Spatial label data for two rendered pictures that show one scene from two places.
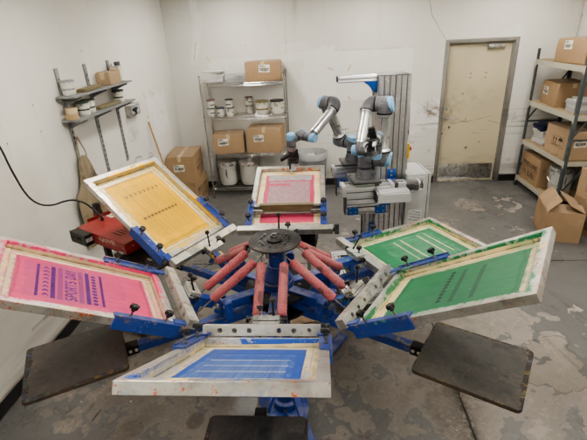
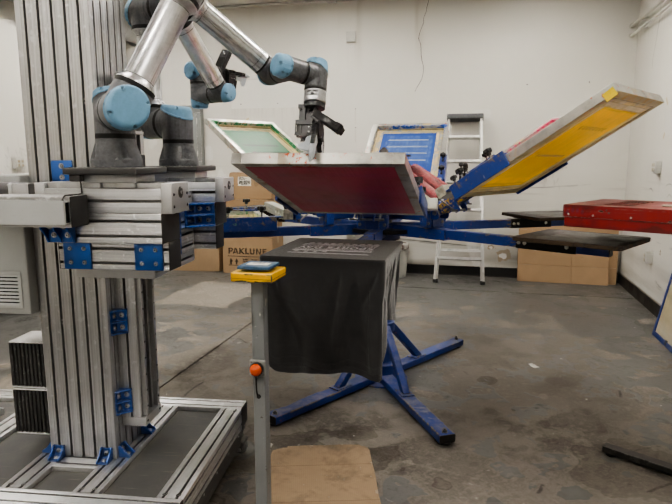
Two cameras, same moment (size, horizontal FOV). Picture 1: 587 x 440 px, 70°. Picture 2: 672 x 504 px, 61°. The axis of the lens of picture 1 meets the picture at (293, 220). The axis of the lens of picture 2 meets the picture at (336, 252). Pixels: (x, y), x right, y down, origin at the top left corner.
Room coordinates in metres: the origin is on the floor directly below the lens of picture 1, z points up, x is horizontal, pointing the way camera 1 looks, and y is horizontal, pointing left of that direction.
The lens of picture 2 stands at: (5.39, 0.37, 1.28)
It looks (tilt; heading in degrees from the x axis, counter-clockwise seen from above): 9 degrees down; 189
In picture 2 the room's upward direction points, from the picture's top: straight up
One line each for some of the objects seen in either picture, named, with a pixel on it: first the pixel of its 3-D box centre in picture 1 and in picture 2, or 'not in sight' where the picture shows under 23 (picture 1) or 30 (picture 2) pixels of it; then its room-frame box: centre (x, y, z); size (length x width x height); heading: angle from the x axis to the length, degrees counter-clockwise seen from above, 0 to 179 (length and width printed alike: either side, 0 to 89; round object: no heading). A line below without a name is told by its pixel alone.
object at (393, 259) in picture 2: not in sight; (389, 304); (3.25, 0.23, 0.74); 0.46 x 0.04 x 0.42; 175
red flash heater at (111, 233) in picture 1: (125, 228); (662, 216); (2.94, 1.28, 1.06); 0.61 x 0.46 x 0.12; 55
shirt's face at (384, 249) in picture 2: not in sight; (336, 248); (3.24, 0.02, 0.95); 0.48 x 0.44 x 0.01; 175
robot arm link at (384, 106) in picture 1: (383, 132); (150, 68); (3.21, -0.72, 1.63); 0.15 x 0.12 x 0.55; 69
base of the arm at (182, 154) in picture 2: (364, 171); (178, 152); (3.25, -0.59, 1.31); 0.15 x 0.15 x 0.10
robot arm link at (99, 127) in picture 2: (352, 142); (114, 110); (3.75, -0.57, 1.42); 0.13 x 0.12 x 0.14; 41
